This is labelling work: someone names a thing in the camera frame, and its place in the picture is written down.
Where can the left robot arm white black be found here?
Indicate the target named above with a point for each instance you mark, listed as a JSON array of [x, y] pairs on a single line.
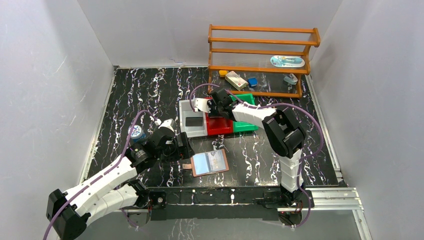
[[71, 211]]

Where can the green plastic bin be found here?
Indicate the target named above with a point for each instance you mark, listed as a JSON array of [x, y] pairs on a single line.
[[239, 126]]

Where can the light blue tape dispenser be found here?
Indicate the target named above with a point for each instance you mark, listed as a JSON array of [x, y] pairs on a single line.
[[291, 79]]

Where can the small yellow block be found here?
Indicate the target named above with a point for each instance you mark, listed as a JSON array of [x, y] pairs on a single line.
[[222, 73]]

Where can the white cardboard box on shelf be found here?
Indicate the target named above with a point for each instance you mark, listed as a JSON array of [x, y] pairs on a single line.
[[236, 80]]

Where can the white plastic bin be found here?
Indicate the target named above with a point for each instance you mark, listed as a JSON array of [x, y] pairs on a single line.
[[185, 110]]

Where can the black metal base frame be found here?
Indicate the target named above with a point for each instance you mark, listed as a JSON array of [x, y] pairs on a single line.
[[237, 202]]

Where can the wooden orange shelf rack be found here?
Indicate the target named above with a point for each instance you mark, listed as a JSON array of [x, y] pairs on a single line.
[[247, 50]]

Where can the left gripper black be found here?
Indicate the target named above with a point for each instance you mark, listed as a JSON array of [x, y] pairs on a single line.
[[183, 148]]

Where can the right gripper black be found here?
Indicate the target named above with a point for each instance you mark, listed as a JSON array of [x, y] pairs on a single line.
[[210, 111]]

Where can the red plastic bin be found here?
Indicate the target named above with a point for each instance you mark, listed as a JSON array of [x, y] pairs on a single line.
[[218, 125]]

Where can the teal packaged tool on shelf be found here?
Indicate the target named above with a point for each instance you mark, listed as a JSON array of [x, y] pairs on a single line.
[[284, 61]]

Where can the black card in white bin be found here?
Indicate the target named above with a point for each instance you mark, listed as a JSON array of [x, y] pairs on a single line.
[[194, 121]]

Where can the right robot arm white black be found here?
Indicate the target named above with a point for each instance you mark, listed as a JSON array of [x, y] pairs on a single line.
[[285, 135]]

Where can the brown leather card holder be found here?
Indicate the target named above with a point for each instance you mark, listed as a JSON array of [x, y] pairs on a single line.
[[207, 163]]

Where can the small blue block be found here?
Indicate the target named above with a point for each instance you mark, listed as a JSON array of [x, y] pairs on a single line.
[[252, 82]]

